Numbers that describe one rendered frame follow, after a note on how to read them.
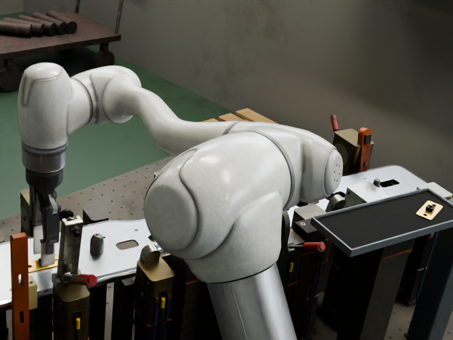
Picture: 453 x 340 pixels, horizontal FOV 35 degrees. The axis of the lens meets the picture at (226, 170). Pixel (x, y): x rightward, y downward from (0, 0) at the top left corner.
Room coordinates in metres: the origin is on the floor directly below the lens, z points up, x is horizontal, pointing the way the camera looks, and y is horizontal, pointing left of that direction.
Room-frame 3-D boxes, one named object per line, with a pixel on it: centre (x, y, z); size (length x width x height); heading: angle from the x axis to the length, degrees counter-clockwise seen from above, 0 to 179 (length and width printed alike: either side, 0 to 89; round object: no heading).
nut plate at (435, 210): (1.48, -0.48, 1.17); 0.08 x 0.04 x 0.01; 150
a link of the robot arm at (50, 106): (1.30, 0.36, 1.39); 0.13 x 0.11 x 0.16; 146
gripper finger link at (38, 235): (1.31, 0.39, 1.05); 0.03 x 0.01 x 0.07; 125
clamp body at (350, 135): (2.06, -0.37, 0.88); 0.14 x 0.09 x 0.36; 35
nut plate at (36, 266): (1.29, 0.37, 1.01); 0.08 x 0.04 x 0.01; 125
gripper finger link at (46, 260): (1.27, 0.36, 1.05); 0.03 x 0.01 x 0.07; 125
